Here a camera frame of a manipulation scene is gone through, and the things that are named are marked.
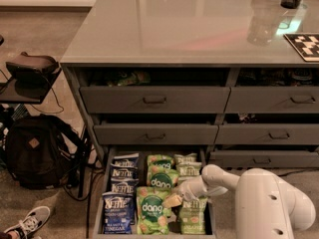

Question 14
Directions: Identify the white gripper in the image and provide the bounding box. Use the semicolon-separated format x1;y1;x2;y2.
162;179;197;208

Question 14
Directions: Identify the green dang bag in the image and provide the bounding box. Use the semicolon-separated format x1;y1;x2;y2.
149;169;178;188
137;186;170;235
147;154;174;173

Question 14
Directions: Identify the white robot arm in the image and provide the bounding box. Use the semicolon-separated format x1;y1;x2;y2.
162;164;316;239

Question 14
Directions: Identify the front green Kettle chip bag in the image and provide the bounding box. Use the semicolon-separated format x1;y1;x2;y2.
178;197;207;235

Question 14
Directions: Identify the rear green Kettle chip bag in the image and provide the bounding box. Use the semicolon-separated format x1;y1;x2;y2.
173;153;197;164

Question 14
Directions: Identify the blue kettle chip bag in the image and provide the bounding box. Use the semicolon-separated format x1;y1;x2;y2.
113;153;140;167
111;164;138;179
103;192;132;234
111;178;139;225

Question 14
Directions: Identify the front blue Kettle chip bag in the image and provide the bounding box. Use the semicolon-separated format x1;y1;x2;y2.
103;192;132;234

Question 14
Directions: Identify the rear blue Kettle chip bag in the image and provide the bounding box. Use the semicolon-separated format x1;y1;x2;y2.
113;153;140;167

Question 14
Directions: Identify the bottom right drawer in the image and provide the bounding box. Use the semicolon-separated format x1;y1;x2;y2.
207;150;319;169

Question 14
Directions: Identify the open bottom left drawer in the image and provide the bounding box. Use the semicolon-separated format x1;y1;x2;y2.
91;146;217;239

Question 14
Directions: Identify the middle right drawer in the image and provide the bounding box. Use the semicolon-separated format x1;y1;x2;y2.
215;114;319;145

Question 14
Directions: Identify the middle left drawer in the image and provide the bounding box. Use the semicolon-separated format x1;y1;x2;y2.
93;115;218;145

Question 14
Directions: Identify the top left drawer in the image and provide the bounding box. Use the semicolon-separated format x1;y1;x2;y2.
79;68;230;114

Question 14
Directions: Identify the green snack in top drawer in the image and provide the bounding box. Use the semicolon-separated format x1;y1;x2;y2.
107;71;151;87

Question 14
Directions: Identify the top right drawer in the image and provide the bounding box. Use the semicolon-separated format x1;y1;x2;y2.
225;68;319;114

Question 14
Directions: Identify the grey drawer cabinet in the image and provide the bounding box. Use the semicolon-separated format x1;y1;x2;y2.
59;0;319;239

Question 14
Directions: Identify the grey sneaker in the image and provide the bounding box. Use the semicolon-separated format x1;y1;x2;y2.
0;206;51;239

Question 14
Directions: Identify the black backpack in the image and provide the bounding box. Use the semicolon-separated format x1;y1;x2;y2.
4;115;85;189

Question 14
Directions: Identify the dark side shelf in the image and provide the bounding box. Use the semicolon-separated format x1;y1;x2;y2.
0;69;62;104

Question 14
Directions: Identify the black device on shelf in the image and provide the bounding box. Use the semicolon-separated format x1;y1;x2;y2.
6;52;59;85

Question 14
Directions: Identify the checkered marker board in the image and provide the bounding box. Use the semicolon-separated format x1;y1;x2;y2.
284;33;319;62

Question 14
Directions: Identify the black floor cable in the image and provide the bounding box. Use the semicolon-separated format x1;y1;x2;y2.
277;167;319;177

